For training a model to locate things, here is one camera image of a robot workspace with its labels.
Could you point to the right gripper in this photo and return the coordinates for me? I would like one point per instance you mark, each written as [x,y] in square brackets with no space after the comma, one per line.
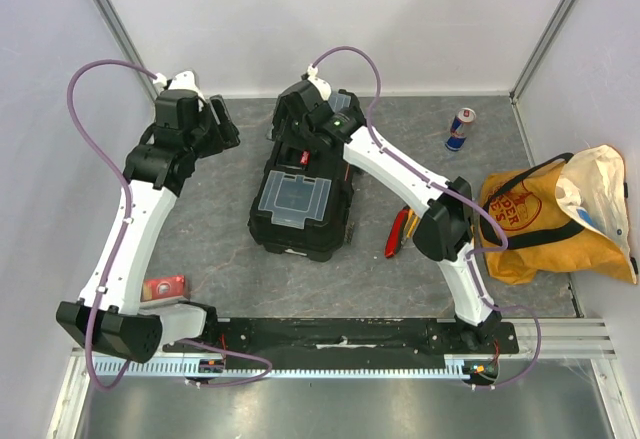
[282,110]

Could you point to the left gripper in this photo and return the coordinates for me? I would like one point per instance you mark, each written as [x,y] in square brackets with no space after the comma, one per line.
[227,135]

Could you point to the black plastic toolbox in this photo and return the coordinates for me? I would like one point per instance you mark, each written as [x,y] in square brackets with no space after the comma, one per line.
[303,203]

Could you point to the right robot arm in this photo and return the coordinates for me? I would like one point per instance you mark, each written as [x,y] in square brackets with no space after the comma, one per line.
[444,233]

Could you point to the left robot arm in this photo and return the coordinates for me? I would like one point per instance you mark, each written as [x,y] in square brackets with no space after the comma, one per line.
[107,316]

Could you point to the red bull can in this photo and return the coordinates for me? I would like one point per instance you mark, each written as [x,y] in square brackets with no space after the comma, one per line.
[459,129]

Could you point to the red white small box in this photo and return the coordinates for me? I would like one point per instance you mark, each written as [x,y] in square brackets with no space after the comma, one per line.
[165,289]

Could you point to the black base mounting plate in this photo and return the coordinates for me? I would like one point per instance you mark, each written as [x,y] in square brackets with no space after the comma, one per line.
[352,342]

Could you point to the yellow tote bag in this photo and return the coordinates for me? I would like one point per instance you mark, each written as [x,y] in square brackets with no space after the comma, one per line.
[567,214]

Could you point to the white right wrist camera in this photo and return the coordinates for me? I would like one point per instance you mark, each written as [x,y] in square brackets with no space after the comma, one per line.
[318,81]

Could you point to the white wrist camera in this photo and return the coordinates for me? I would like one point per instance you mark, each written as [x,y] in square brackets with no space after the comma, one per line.
[185,80]
[318,81]

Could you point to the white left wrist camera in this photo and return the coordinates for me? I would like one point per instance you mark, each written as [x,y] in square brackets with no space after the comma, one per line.
[185,80]

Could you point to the red handled pliers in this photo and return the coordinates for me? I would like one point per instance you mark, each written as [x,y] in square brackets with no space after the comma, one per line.
[396,236]

